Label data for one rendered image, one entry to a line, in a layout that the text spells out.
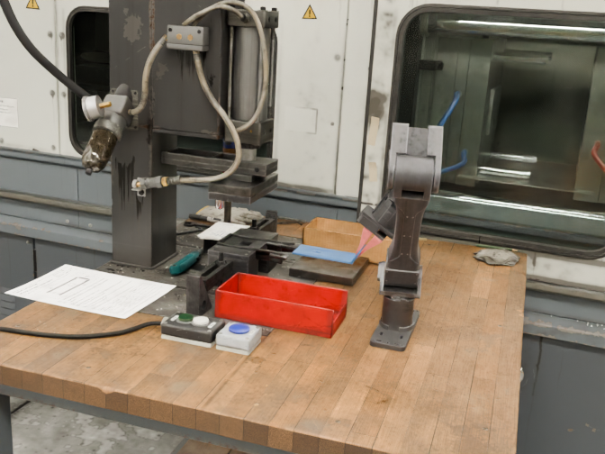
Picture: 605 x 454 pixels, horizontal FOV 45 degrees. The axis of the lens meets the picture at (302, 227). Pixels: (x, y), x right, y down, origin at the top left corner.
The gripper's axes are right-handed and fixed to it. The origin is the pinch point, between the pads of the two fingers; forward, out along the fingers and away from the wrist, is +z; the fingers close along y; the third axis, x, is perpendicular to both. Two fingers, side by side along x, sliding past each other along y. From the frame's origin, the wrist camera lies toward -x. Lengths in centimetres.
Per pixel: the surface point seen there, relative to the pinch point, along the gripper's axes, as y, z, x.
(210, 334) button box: 11.9, 17.4, 37.3
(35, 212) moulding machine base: 105, 91, -69
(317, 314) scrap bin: -1.4, 6.8, 24.0
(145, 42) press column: 65, -10, 5
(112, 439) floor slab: 30, 134, -53
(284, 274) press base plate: 11.1, 18.9, -7.0
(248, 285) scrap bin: 14.6, 17.3, 12.4
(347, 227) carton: 7.5, 9.6, -36.0
